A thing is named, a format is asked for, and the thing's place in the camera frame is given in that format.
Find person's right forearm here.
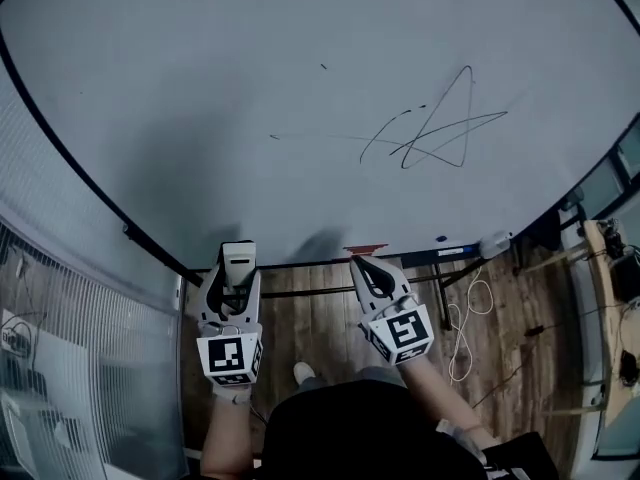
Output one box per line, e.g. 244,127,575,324
398,353,502,452

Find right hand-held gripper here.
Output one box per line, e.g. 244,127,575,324
348,254,434,368

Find white cable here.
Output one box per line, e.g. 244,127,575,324
445,264,496,385

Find ribbed glass partition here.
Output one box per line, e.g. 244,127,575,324
0,62,189,480

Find round black object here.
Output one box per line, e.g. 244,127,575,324
618,349,639,387

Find red flat block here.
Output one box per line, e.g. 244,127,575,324
342,242,390,257

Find wooden side table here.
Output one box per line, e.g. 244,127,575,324
581,218,640,430

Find person's left forearm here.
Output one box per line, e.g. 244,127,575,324
199,392,272,480

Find large white whiteboard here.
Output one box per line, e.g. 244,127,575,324
0,0,640,275

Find black device with wires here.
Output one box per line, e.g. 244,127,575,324
597,217,640,303

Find person's white shoe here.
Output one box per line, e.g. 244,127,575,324
293,361,318,387

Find white grey eraser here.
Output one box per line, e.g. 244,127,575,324
220,240,257,290

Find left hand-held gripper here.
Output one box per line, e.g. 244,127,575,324
195,261,265,405

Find person's grey trousers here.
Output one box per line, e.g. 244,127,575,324
297,364,409,395

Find black cable with adapter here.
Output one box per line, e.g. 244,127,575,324
471,316,569,410

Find person's black shirt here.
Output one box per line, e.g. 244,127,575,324
259,380,561,480

